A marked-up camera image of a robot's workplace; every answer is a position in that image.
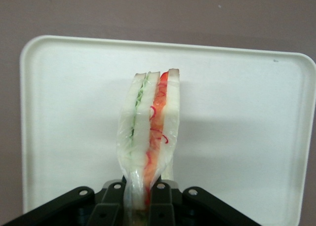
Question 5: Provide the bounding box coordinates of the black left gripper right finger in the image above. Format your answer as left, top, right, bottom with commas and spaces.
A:
148, 182, 257, 226

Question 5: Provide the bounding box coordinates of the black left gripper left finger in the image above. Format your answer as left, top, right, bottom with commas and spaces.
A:
2, 181, 126, 226

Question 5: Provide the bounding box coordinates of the triangle sandwich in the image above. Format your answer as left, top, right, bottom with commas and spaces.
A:
116, 68, 181, 226

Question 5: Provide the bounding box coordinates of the white plastic tray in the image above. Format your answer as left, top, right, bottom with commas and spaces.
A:
19, 35, 315, 225

